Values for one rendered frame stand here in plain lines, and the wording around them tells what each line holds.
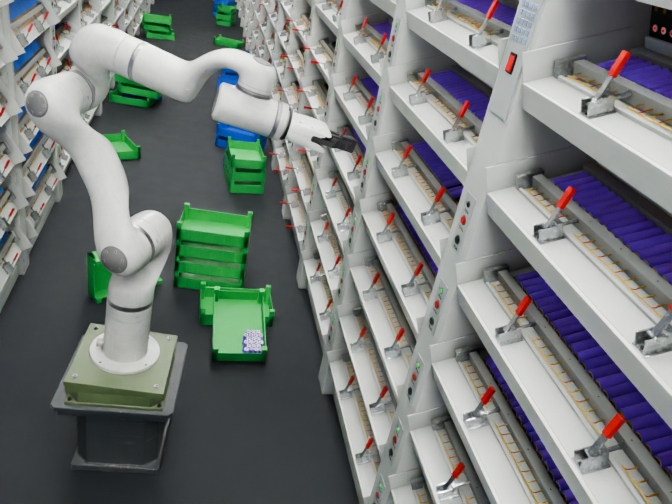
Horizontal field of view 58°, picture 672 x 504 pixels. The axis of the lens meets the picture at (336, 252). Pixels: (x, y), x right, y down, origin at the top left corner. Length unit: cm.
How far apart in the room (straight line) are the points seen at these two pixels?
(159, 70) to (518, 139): 77
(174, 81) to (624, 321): 101
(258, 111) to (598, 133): 74
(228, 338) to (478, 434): 143
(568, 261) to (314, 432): 139
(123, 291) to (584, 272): 115
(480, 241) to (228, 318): 149
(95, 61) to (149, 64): 13
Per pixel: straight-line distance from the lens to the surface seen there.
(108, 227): 156
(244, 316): 250
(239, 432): 212
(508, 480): 113
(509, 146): 111
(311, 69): 315
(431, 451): 141
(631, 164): 84
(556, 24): 108
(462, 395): 125
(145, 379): 177
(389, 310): 177
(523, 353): 106
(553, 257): 95
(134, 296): 167
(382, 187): 186
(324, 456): 209
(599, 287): 90
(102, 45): 147
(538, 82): 108
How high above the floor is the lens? 154
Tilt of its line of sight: 29 degrees down
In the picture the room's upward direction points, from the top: 11 degrees clockwise
